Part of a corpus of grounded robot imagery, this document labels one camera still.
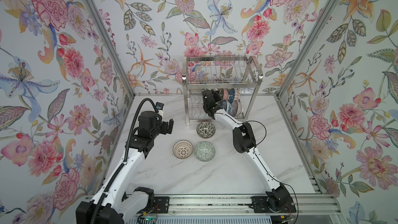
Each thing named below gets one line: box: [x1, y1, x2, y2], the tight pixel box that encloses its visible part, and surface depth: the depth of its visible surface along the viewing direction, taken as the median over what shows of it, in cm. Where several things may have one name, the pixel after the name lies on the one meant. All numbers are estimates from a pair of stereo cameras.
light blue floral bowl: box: [225, 100, 233, 115], surface depth 100 cm
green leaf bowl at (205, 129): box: [195, 121, 217, 138], surface depth 100 cm
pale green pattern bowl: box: [194, 141, 216, 163], surface depth 92 cm
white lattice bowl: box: [172, 139, 194, 160], surface depth 92 cm
